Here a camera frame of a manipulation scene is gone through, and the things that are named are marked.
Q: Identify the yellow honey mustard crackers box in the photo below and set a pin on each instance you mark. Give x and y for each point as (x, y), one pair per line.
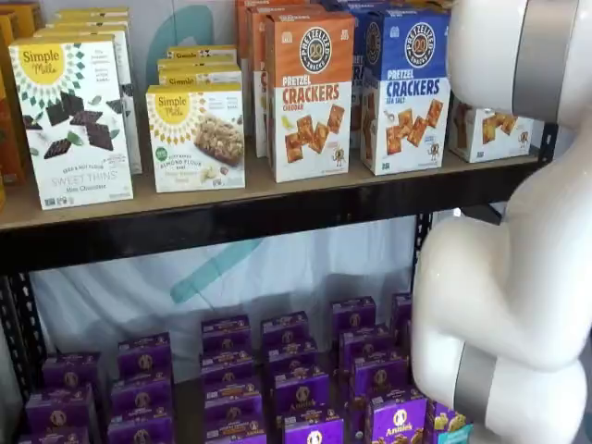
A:
(490, 139)

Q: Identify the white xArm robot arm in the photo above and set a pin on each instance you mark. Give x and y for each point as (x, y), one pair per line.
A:
(509, 277)

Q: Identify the black metal shelf rack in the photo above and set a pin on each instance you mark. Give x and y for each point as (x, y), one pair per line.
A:
(231, 224)

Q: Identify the purple Annie's snack box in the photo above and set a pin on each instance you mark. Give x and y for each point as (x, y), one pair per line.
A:
(446, 425)
(401, 310)
(144, 356)
(300, 390)
(226, 333)
(142, 398)
(226, 365)
(53, 437)
(285, 328)
(141, 432)
(71, 372)
(381, 377)
(291, 356)
(236, 432)
(395, 423)
(314, 430)
(60, 409)
(365, 344)
(233, 400)
(353, 316)

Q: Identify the orange cheddar crackers box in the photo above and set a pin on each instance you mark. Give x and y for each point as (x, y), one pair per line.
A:
(310, 115)
(241, 32)
(258, 69)

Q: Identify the Simple Mills almond bar box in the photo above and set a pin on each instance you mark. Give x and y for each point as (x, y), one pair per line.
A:
(194, 148)
(199, 78)
(199, 65)
(201, 52)

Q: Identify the blue sea salt crackers box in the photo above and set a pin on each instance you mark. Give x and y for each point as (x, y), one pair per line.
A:
(407, 129)
(366, 46)
(370, 4)

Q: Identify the Simple Mills sweet thins box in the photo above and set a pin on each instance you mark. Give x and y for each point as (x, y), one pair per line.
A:
(69, 139)
(131, 115)
(90, 11)
(88, 24)

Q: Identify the orange brown snack box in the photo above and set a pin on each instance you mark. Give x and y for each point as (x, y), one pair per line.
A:
(20, 9)
(11, 129)

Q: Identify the white backdrop sheet teal logo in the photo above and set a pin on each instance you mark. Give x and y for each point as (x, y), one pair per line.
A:
(115, 296)

